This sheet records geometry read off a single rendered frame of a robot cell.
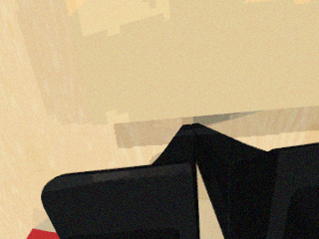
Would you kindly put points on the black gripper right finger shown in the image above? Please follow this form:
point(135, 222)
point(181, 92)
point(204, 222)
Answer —
point(250, 188)

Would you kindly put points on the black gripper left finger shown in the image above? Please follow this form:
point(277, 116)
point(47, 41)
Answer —
point(147, 197)

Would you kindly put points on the red square block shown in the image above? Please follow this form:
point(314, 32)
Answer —
point(39, 234)

